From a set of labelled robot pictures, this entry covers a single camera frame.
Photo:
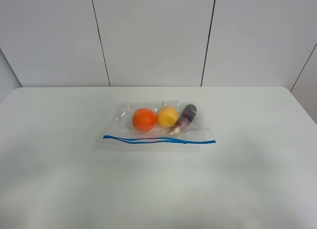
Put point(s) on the clear zip bag blue seal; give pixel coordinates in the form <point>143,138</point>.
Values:
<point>120,134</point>

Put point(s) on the yellow apple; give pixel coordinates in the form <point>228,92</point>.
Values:
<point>167,116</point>

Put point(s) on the orange fruit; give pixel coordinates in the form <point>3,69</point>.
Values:
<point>144,119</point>

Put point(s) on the purple eggplant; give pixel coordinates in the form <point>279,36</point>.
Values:
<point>185,119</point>

